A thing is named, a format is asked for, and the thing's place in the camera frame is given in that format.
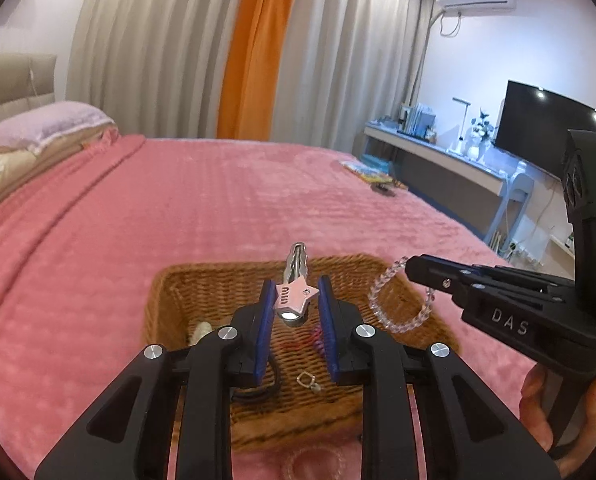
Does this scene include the clear bead bracelet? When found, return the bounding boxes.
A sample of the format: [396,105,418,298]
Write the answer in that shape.
[367,254,437,335]

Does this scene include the cream spiral hair tie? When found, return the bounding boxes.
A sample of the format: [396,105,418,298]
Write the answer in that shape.
[191,320,215,348]

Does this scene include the black wristwatch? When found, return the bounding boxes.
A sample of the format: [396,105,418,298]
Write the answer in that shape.
[231,349,284,403]

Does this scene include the black square pendant earring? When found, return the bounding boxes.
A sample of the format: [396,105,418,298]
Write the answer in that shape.
[296,370,322,393]

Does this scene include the person's right hand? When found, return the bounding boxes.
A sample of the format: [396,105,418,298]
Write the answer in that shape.
[519,364,596,479]

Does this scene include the white desk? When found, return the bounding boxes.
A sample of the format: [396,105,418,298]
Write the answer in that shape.
[364,122,508,242]

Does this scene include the white chair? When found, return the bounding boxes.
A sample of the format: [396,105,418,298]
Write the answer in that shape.
[483,160,534,255]

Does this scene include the white desk lamp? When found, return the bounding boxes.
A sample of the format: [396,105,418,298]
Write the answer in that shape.
[450,96,471,156]

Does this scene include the booklets on bed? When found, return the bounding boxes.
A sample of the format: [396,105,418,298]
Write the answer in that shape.
[340,160,409,197]

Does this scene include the white vase with plant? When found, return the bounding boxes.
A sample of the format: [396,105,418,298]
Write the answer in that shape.
[467,108,494,162]

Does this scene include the books on desk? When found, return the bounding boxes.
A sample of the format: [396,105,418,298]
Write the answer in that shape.
[398,104,435,139]

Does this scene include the black television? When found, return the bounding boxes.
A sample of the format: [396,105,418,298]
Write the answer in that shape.
[494,80,596,177]

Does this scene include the brown wicker basket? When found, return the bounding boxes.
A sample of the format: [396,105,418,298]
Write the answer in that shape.
[142,253,462,453]

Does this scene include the pink bed blanket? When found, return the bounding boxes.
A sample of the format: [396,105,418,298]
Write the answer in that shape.
[0,133,539,480]

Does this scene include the beige quilt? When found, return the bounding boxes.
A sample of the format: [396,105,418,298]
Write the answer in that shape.
[0,124,119,203]

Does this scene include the lilac pillow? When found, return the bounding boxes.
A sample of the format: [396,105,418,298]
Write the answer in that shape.
[0,101,114,155]

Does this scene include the orange curtain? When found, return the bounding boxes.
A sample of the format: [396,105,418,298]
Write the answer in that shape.
[217,0,293,141]

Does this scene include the beige upholstered headboard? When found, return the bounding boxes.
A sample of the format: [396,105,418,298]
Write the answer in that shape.
[0,53,57,122]

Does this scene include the grey curtains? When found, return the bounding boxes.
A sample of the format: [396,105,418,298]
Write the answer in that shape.
[67,0,435,152]

